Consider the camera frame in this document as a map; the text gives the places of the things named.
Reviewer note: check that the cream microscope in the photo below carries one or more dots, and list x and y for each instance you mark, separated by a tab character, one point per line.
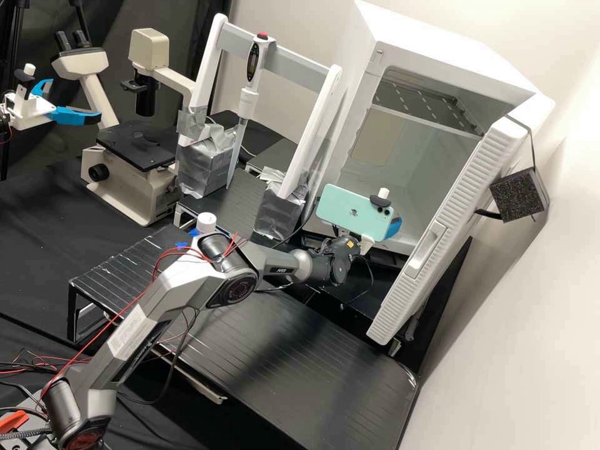
131	187

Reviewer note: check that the left phone holder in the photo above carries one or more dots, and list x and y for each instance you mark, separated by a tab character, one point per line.
24	77

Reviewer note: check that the white incubator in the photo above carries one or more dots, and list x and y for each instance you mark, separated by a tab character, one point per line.
445	61

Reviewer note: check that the black platform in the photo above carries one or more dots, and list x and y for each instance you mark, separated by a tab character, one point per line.
117	272
328	375
262	127
276	154

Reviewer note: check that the white pipette stand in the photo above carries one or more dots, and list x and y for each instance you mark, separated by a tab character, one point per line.
300	154

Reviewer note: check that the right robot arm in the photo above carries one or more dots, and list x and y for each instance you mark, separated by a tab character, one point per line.
187	281

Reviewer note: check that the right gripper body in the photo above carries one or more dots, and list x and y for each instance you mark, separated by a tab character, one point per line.
368	243

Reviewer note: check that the incubator door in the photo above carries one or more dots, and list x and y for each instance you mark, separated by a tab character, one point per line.
450	234

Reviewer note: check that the pipette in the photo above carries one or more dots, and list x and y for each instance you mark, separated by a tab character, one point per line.
255	56

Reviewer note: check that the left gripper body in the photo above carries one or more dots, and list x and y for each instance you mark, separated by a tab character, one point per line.
28	110

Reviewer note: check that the small bottle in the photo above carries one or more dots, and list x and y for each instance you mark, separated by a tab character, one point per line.
206	222

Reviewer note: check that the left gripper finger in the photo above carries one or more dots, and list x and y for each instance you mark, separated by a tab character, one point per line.
42	85
75	117

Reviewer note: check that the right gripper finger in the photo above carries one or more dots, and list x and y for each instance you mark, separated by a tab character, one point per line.
398	228

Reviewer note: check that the right wrist camera phone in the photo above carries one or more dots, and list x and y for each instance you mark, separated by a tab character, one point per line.
347	208

